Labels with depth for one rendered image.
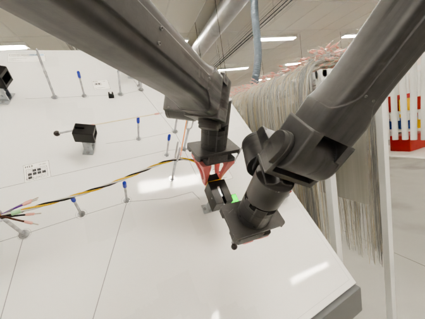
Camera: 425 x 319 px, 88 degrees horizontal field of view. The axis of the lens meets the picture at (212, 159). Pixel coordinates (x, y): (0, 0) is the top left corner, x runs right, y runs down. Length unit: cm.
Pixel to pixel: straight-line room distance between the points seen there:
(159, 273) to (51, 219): 25
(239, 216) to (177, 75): 25
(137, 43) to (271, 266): 52
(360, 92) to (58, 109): 71
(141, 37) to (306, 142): 19
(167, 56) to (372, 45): 20
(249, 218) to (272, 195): 7
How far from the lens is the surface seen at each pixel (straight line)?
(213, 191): 49
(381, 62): 28
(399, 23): 28
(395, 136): 302
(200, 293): 52
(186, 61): 24
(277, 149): 27
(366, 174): 133
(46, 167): 64
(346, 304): 68
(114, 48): 18
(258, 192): 32
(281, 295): 58
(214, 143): 44
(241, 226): 38
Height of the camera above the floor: 130
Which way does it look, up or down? 8 degrees down
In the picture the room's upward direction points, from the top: 10 degrees counter-clockwise
